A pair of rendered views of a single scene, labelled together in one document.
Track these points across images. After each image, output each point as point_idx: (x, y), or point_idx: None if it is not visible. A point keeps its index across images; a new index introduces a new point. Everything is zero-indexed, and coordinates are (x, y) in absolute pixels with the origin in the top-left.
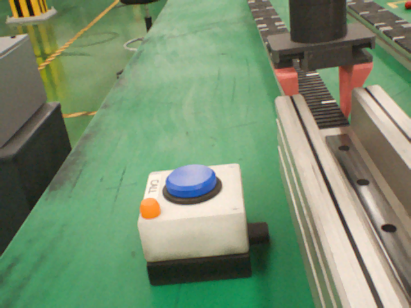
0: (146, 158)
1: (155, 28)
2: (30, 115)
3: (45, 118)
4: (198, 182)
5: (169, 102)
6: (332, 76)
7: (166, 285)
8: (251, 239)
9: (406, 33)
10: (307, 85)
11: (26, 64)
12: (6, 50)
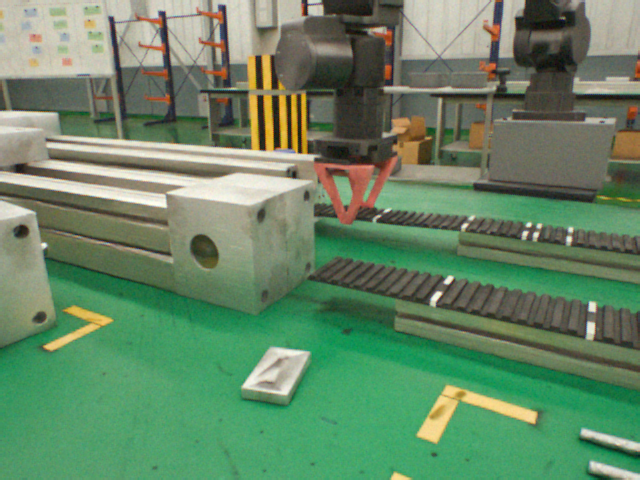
0: (410, 198)
1: None
2: (551, 184)
3: (546, 189)
4: (273, 150)
5: (533, 215)
6: (541, 285)
7: None
8: None
9: (621, 323)
10: (433, 219)
11: (581, 145)
12: (553, 123)
